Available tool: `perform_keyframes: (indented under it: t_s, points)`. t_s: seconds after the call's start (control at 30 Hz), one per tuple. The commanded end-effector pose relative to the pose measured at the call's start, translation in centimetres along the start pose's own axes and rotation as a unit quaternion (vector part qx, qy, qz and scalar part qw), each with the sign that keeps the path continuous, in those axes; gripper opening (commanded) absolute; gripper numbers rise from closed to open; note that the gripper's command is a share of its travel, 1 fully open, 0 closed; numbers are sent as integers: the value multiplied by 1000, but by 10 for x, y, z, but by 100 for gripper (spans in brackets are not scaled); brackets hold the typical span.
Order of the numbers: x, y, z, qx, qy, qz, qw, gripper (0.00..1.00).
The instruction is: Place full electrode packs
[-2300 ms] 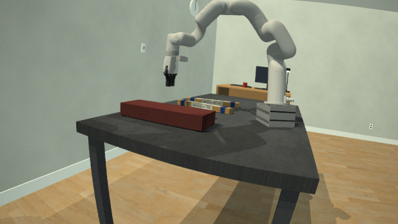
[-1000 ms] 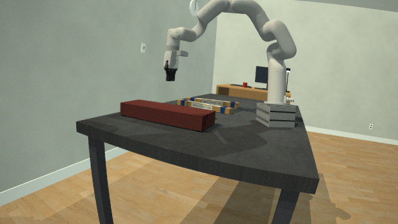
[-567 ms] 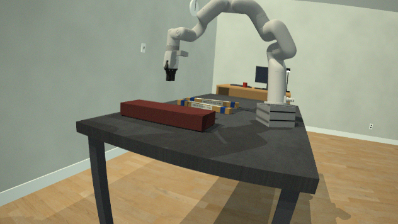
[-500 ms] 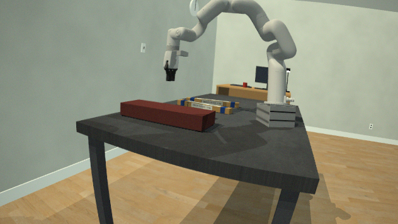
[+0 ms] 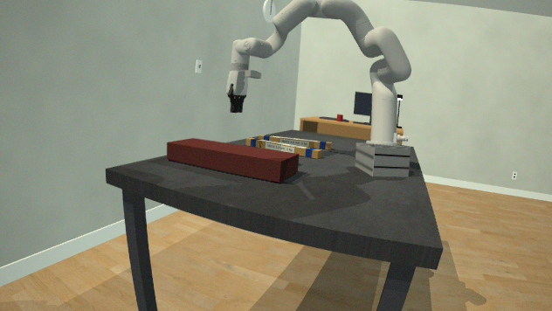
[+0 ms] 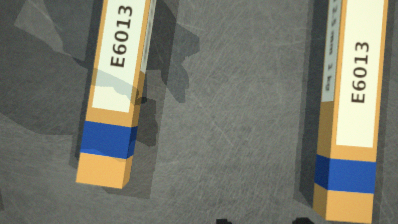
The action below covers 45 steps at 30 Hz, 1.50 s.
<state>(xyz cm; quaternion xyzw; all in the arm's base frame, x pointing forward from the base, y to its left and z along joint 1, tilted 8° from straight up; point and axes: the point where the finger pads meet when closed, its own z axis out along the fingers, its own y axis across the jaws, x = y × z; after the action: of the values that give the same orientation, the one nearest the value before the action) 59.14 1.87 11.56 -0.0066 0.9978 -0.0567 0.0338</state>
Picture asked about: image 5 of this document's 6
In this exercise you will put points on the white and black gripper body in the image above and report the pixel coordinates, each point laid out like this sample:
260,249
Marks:
239,81

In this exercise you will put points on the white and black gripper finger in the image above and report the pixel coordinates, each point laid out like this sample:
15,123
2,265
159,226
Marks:
234,100
240,103

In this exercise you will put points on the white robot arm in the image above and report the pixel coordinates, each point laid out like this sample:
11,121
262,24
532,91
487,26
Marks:
372,42

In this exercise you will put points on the orange pack with white label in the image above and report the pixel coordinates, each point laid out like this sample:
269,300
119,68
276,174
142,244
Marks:
297,142
303,151

